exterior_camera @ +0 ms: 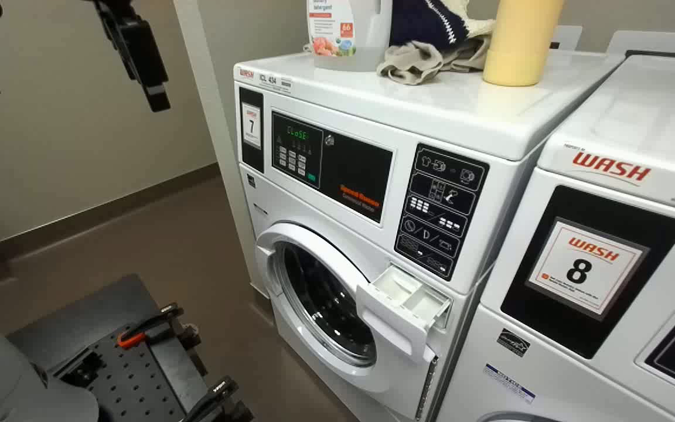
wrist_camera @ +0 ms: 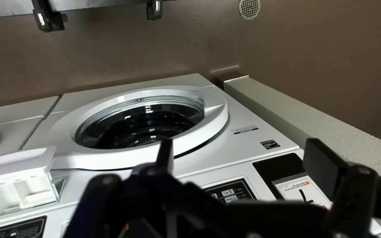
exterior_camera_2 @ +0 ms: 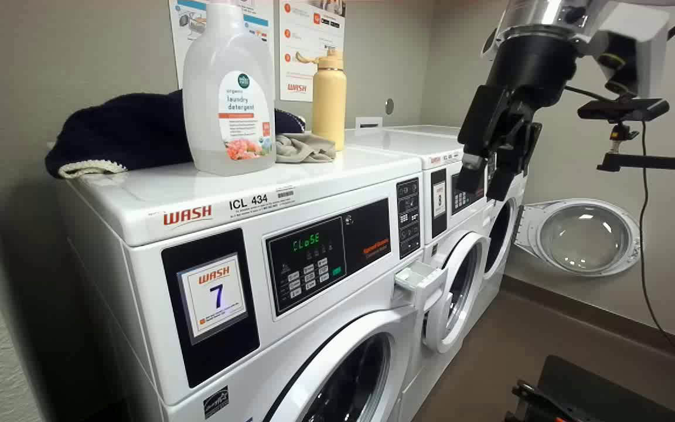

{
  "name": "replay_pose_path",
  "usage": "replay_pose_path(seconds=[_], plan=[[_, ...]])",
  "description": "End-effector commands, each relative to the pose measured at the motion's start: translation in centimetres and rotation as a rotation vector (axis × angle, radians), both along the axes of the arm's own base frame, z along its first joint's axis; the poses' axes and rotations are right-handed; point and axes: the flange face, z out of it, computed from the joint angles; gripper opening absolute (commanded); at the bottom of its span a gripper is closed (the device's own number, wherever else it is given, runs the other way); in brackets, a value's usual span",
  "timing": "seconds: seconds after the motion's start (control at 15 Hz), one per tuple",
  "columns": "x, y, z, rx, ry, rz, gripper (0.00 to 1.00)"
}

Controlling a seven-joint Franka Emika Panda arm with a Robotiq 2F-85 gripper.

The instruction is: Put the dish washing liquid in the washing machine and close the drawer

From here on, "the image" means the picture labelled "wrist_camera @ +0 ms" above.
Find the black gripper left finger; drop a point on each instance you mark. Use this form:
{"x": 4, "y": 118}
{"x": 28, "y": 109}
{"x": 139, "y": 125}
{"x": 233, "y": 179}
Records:
{"x": 106, "y": 207}

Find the white-rimmed glass washer door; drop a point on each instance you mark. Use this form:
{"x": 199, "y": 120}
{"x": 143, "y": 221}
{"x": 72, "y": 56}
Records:
{"x": 208, "y": 128}

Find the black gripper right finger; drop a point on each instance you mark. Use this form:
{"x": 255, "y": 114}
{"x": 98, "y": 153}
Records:
{"x": 349, "y": 199}

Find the white detergent drawer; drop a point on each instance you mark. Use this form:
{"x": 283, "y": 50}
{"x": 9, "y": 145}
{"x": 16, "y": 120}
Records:
{"x": 19, "y": 170}

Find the number 7 label card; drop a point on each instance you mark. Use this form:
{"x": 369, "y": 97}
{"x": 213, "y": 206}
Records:
{"x": 297, "y": 187}

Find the grey cart platform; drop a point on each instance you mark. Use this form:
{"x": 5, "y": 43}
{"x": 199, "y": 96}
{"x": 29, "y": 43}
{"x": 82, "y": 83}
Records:
{"x": 5, "y": 7}

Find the round metal floor drain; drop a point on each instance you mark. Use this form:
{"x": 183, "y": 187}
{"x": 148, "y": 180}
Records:
{"x": 249, "y": 9}

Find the black clamp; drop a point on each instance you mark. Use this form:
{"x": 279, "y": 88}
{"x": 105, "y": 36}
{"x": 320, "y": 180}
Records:
{"x": 46, "y": 18}

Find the white washing machine labelled 7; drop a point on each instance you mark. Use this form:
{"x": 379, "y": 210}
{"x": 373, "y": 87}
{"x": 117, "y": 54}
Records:
{"x": 244, "y": 146}

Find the white washing machine labelled 8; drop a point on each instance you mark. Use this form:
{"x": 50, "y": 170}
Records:
{"x": 13, "y": 120}

